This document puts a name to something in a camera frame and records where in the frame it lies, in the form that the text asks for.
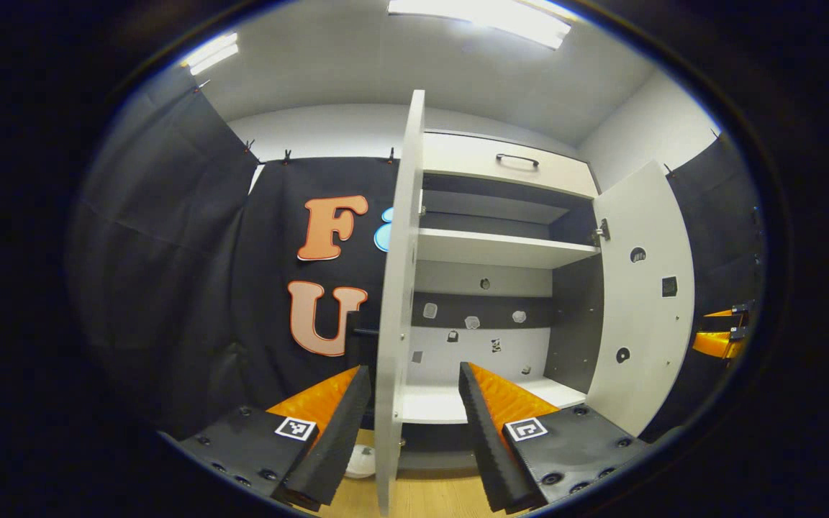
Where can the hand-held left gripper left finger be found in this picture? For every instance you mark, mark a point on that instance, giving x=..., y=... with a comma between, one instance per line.
x=335, y=439

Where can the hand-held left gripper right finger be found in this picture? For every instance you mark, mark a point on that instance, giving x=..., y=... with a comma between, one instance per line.
x=486, y=446

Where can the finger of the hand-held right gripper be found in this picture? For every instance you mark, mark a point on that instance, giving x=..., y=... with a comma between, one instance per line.
x=727, y=313
x=718, y=345

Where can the beige cabinet door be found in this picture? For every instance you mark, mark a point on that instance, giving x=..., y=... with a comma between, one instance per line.
x=396, y=288
x=645, y=302

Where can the grey double-door shoe cabinet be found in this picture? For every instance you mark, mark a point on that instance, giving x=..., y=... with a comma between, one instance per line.
x=573, y=324

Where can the metal door hinge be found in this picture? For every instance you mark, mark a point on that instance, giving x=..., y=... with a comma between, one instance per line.
x=601, y=231

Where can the white cabinet shelf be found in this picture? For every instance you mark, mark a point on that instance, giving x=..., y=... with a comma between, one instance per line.
x=494, y=248

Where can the beige cabinet top drawer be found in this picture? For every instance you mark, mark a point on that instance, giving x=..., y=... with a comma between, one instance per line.
x=472, y=162

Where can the white round object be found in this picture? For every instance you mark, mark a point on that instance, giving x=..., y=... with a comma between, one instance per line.
x=362, y=460

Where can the black backdrop cloth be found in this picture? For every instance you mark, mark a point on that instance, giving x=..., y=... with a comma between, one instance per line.
x=724, y=216
x=170, y=252

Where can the long ceiling light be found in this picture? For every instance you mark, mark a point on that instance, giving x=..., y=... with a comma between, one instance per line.
x=486, y=14
x=211, y=54

